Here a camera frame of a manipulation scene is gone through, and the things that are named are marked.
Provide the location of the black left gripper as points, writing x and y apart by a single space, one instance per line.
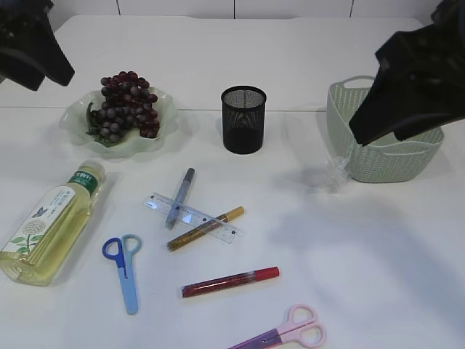
29 50

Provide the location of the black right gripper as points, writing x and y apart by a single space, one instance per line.
432 56

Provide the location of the clear plastic sheet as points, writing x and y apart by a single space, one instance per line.
330 177

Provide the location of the purple artificial grape bunch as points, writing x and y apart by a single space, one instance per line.
128 105

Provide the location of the green plastic woven basket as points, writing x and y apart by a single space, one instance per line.
385 160

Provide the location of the green ruffled glass plate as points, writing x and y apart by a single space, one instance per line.
74 122

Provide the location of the black mesh pen holder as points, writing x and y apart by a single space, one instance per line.
243 110

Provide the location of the gold glitter marker pen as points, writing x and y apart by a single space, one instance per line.
218 227

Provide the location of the silver glitter marker pen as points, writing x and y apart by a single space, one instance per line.
179 199

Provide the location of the clear plastic ruler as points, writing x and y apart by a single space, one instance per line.
188 216

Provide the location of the red glitter marker pen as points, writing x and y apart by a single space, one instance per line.
229 282

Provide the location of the yellow tea drink bottle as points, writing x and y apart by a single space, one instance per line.
38 248

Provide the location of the blue safety scissors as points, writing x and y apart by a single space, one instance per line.
128 245

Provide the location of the pink purple safety scissors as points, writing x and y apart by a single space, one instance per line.
290 331

